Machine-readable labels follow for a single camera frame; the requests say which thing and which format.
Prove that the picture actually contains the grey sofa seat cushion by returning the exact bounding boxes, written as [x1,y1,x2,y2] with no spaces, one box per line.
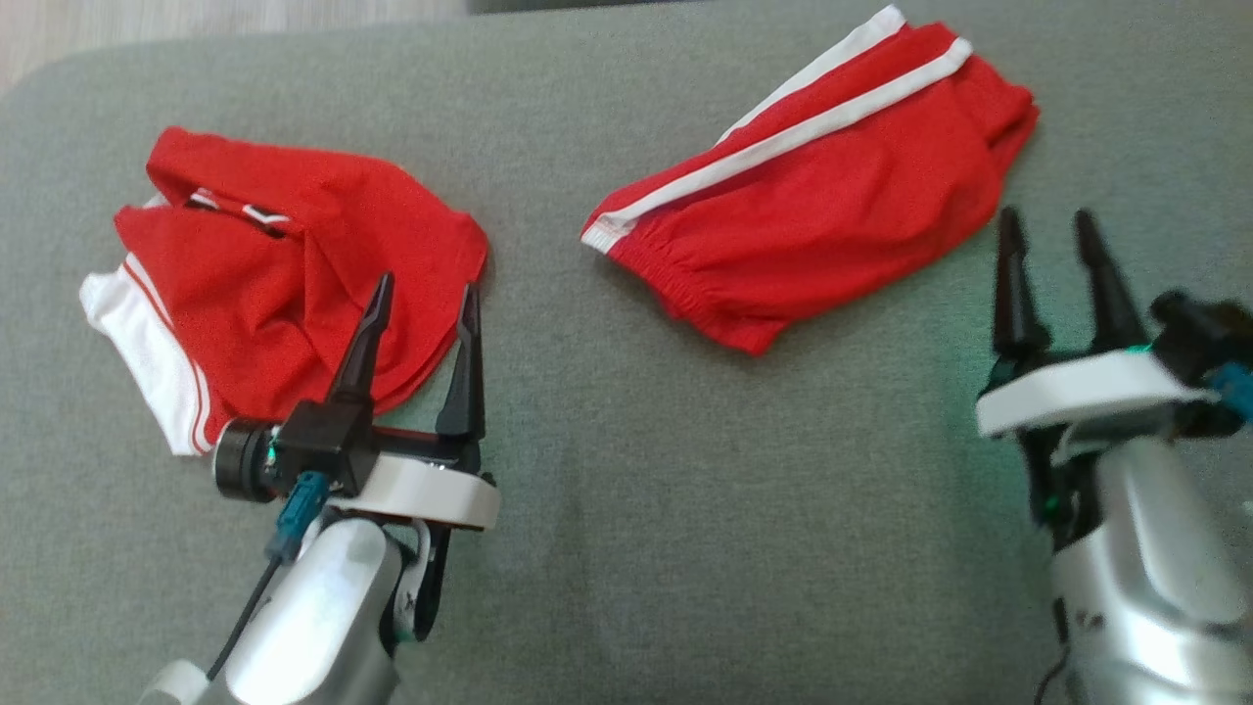
[0,0,1253,705]

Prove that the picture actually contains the white tape tag on cable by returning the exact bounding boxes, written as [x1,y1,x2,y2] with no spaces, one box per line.
[137,661,211,705]

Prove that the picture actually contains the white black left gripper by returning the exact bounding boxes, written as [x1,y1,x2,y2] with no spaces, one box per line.
[326,272,500,642]

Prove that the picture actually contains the red shorts with white stripes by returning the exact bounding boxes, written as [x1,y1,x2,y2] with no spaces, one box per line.
[580,5,1041,355]

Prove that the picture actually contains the red Bulls 23 jersey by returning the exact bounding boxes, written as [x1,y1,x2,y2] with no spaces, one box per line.
[80,125,489,456]

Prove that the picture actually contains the grey sofa back cushion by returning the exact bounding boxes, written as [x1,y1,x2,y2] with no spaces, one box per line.
[468,0,686,14]

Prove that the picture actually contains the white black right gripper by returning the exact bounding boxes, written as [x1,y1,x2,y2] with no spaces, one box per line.
[976,206,1215,549]

